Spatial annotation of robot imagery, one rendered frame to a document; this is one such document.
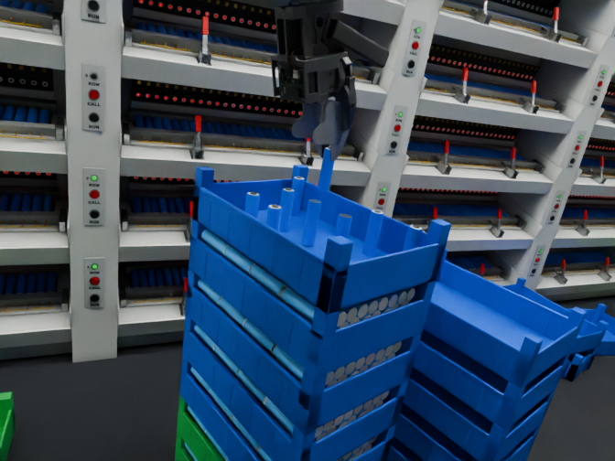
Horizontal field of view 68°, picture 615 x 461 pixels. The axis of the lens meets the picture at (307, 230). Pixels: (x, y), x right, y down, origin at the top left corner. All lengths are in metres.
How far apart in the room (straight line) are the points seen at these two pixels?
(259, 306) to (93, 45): 0.61
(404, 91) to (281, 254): 0.77
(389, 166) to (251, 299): 0.73
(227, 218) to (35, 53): 0.53
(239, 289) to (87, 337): 0.63
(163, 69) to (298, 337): 0.65
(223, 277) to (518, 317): 0.58
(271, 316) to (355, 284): 0.12
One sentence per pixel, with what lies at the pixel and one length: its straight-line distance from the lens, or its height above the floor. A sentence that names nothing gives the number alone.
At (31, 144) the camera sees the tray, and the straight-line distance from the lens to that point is 1.04.
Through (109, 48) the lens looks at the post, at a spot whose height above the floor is 0.69.
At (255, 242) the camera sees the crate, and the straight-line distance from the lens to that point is 0.56.
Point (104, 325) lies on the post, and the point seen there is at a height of 0.09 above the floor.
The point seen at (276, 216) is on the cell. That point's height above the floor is 0.54.
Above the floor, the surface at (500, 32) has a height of 0.87.
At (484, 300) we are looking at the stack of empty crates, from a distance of 0.99.
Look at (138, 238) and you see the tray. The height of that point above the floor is 0.30.
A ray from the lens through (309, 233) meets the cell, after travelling 0.62.
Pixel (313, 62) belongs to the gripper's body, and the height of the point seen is 0.72.
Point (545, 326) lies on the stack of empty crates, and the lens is 0.95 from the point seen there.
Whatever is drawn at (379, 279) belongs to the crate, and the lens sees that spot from 0.52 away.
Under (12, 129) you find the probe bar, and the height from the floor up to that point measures 0.52.
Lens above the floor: 0.72
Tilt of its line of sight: 20 degrees down
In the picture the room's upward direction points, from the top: 9 degrees clockwise
